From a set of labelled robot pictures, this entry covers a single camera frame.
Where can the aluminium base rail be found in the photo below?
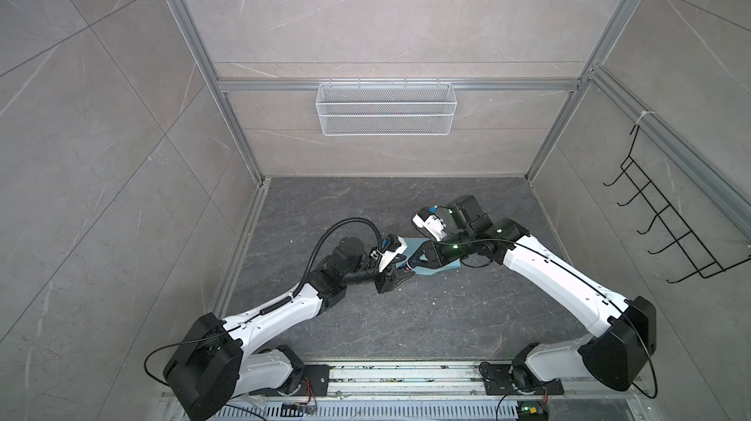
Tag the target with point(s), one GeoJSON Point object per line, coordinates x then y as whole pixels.
{"type": "Point", "coordinates": [438, 390]}

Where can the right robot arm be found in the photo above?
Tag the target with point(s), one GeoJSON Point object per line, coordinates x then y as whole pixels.
{"type": "Point", "coordinates": [620, 337]}

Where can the white wire mesh basket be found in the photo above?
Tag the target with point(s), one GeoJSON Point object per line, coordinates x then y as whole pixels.
{"type": "Point", "coordinates": [386, 109]}

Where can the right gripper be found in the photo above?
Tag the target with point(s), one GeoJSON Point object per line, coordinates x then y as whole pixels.
{"type": "Point", "coordinates": [432, 253]}

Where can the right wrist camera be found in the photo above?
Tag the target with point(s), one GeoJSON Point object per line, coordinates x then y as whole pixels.
{"type": "Point", "coordinates": [429, 224]}

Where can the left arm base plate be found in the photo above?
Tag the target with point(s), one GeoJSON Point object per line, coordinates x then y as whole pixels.
{"type": "Point", "coordinates": [315, 377]}

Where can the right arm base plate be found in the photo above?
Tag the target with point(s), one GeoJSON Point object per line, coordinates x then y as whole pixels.
{"type": "Point", "coordinates": [508, 379]}

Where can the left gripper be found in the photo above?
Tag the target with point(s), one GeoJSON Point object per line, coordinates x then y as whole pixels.
{"type": "Point", "coordinates": [388, 282]}

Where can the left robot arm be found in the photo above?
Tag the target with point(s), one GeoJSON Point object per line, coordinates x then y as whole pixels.
{"type": "Point", "coordinates": [220, 359]}

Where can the black wire hook rack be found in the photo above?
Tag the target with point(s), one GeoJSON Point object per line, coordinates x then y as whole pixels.
{"type": "Point", "coordinates": [663, 212]}

